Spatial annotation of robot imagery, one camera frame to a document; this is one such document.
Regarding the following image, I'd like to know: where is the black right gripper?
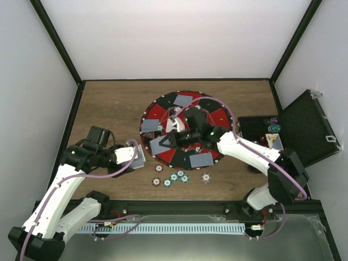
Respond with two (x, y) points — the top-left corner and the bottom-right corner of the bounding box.
(160, 128), (201, 149)

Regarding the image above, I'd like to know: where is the white face up card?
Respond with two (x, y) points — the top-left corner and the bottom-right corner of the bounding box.
(166, 117), (185, 134)

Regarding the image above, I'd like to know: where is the blue card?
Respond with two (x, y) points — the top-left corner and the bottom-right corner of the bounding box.
(173, 95), (193, 107)
(150, 136), (171, 155)
(189, 153), (214, 168)
(141, 119), (159, 133)

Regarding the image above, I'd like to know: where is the blue backed card deck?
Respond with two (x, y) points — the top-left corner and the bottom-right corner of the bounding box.
(129, 145), (146, 170)

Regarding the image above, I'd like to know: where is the red 100 chip off mat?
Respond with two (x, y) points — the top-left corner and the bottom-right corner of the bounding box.
(155, 165), (163, 172)

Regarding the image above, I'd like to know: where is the red poker chip stack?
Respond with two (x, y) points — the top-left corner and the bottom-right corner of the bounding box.
(152, 177), (161, 187)

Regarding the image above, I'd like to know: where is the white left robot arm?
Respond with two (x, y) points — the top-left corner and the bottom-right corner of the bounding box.
(8, 126), (139, 260)

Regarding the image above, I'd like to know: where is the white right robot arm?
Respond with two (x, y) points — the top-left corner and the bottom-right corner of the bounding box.
(159, 108), (309, 219)

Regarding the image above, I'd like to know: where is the round red black poker mat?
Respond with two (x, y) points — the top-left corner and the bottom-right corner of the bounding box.
(140, 91), (233, 170)

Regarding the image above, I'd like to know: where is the blue white poker chip stack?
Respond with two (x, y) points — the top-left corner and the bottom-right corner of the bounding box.
(201, 172), (212, 183)

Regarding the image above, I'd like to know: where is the card deck in case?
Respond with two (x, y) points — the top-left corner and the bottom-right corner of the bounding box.
(265, 133), (284, 151)

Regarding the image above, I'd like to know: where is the teal chip row in case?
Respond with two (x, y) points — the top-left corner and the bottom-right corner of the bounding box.
(268, 125), (281, 133)

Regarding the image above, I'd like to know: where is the purple chip row in case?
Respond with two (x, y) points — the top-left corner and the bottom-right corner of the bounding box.
(270, 117), (278, 125)

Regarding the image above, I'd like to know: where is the black poker chip case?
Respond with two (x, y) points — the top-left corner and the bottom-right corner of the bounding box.
(238, 89), (341, 167)

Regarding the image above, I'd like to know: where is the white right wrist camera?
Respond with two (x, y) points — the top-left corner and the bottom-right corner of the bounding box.
(169, 116), (183, 133)

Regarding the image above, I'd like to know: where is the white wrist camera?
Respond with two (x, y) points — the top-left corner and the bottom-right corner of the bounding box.
(114, 147), (135, 165)
(169, 116), (183, 133)

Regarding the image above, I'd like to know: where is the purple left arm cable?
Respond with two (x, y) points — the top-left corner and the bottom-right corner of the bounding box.
(19, 138), (142, 261)

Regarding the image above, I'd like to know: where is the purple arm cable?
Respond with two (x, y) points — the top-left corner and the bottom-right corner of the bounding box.
(171, 96), (308, 241)
(19, 138), (142, 261)

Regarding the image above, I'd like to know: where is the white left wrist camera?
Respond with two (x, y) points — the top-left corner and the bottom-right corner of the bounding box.
(114, 147), (135, 165)

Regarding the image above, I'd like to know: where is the black front mounting rail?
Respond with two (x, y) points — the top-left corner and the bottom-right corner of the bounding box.
(35, 200), (324, 221)

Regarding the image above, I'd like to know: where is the light blue slotted cable duct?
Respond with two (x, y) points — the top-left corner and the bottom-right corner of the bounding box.
(77, 223), (245, 235)

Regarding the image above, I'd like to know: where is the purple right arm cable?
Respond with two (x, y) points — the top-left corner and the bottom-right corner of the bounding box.
(171, 96), (308, 241)

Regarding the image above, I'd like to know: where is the black enclosure frame post left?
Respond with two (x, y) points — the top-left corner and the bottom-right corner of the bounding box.
(29, 0), (83, 85)

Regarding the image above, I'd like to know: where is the black enclosure frame post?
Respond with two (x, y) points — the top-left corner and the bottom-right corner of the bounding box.
(269, 0), (323, 82)
(29, 0), (83, 85)

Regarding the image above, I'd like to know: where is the black enclosure frame post right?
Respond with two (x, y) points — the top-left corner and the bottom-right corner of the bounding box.
(269, 0), (323, 82)

